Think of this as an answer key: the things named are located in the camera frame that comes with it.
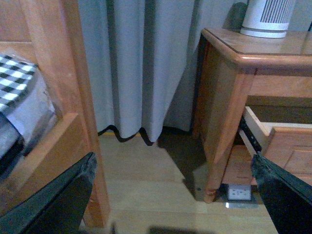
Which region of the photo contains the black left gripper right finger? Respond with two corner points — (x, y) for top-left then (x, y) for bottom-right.
(251, 154), (312, 234)

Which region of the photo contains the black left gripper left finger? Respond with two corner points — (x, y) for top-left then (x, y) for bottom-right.
(0, 153), (97, 234)

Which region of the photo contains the wooden nightstand drawer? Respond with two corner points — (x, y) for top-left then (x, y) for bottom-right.
(238, 106), (312, 184)

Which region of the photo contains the white floor power socket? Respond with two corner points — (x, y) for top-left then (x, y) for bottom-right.
(223, 184), (258, 209)

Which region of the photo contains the plastic wrapped mattress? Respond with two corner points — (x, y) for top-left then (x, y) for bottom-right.
(0, 70), (61, 159)

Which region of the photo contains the wooden nightstand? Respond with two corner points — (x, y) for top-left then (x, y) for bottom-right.
(194, 29), (312, 203)

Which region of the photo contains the black white checkered sheet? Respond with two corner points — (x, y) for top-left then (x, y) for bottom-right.
(0, 54), (38, 114)

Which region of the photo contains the grey-green pleated curtain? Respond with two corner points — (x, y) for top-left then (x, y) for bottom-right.
(77, 0), (312, 143)

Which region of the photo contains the white slatted air purifier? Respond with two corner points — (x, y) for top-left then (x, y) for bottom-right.
(240, 0), (296, 39)

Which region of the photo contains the black drawer slide rail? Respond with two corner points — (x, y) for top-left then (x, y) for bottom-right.
(239, 117), (262, 154)

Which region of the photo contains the wooden bed frame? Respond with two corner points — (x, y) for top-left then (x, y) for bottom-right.
(0, 0), (110, 228)

